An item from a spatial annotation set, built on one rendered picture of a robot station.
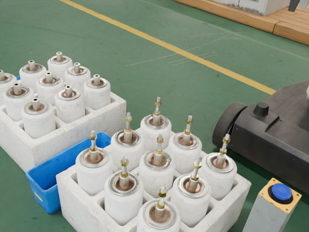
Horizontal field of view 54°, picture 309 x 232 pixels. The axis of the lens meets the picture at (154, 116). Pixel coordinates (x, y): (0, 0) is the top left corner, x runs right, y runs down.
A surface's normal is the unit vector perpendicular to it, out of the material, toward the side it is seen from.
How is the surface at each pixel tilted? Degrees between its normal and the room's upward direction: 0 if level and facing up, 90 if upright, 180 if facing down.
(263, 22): 90
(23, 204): 0
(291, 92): 0
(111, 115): 90
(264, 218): 90
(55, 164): 88
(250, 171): 0
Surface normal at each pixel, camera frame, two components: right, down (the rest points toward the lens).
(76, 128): 0.73, 0.45
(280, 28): -0.68, 0.40
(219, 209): 0.07, -0.80
